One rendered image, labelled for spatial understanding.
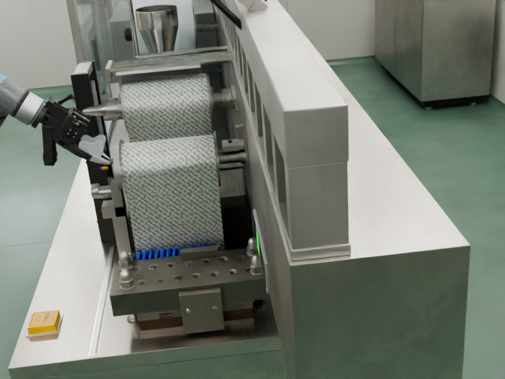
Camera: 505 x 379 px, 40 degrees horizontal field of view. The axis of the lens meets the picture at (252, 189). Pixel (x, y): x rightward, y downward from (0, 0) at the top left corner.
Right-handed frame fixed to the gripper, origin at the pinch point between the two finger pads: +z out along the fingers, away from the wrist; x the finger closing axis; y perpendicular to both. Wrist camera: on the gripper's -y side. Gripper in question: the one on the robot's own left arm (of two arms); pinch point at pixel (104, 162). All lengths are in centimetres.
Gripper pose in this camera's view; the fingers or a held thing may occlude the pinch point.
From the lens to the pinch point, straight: 184.9
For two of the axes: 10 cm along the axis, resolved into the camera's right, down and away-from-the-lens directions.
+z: 8.1, 5.0, 3.1
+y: 5.8, -7.7, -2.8
